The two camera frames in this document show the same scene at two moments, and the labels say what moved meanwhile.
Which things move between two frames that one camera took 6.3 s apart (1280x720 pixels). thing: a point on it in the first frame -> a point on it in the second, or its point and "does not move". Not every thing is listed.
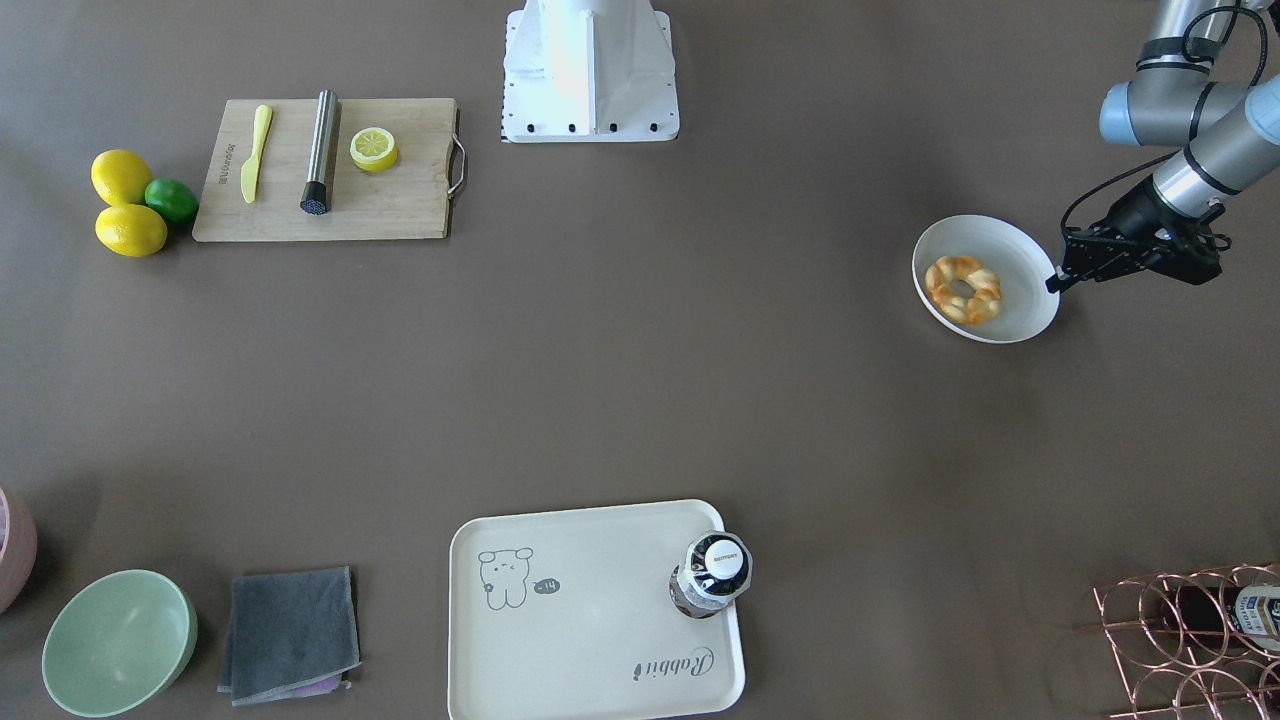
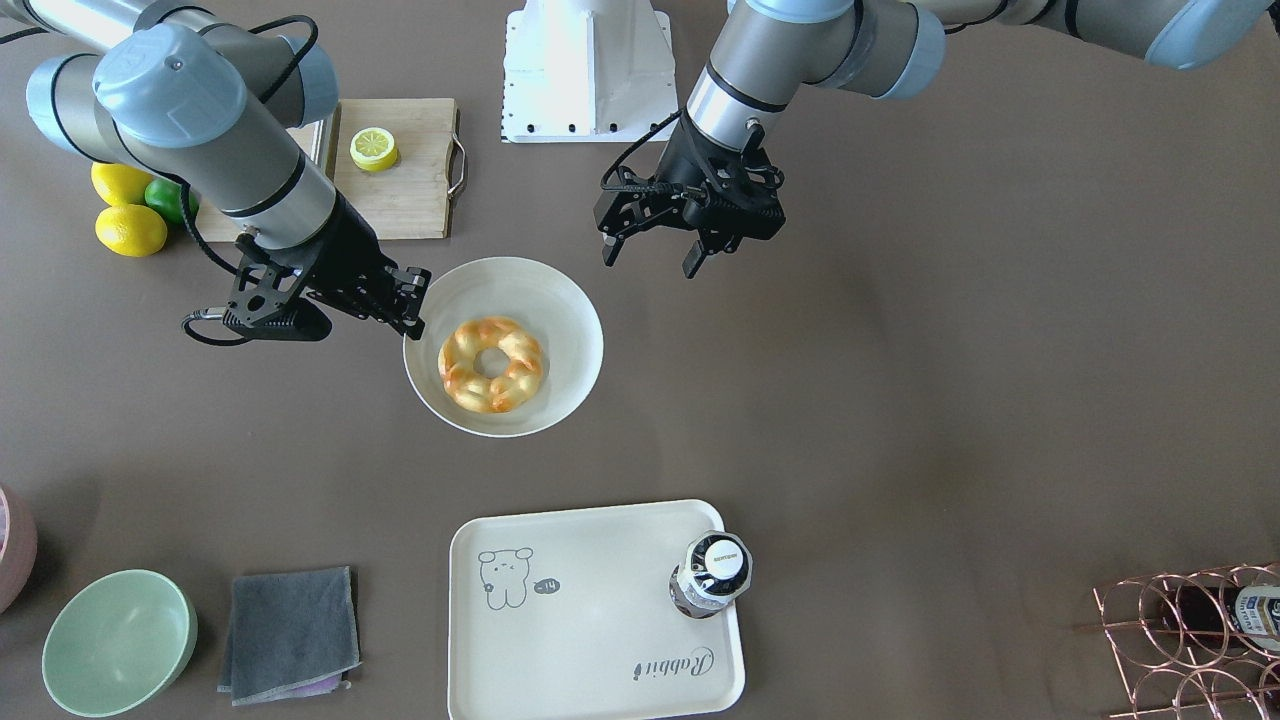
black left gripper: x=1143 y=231 -> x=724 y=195
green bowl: x=119 y=644 does not move
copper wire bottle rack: x=1198 y=645 does not move
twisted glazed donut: x=980 y=307 -> x=499 y=393
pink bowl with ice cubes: x=18 y=564 does not move
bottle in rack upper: x=1251 y=612 does not move
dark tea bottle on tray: x=717 y=567 does not move
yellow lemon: x=120 y=177 does not move
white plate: x=985 y=279 -> x=536 y=296
